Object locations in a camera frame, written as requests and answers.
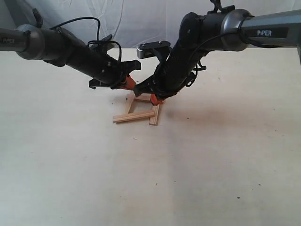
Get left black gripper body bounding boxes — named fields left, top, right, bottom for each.
left=68, top=47, right=141, bottom=89

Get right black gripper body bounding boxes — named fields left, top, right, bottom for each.
left=133, top=44, right=207, bottom=98

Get wooden stick with holes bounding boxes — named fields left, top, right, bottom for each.
left=135, top=95, right=151, bottom=102

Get short wooden stick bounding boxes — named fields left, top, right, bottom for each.
left=125, top=92, right=135, bottom=114

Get long bottom wooden stick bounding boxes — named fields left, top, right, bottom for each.
left=113, top=110, right=156, bottom=123

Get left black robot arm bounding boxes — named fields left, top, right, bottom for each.
left=0, top=24, right=141, bottom=90

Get right grey Piper arm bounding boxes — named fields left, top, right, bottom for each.
left=133, top=8, right=301, bottom=105

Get white backdrop cloth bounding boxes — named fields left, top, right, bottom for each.
left=0, top=0, right=301, bottom=49

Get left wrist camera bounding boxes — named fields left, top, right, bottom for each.
left=87, top=34, right=119, bottom=52

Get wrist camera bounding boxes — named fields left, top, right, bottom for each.
left=87, top=34, right=119, bottom=52
left=136, top=40, right=171, bottom=59

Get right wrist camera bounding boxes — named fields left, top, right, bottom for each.
left=136, top=40, right=171, bottom=59

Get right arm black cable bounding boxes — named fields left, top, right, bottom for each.
left=209, top=0, right=236, bottom=15

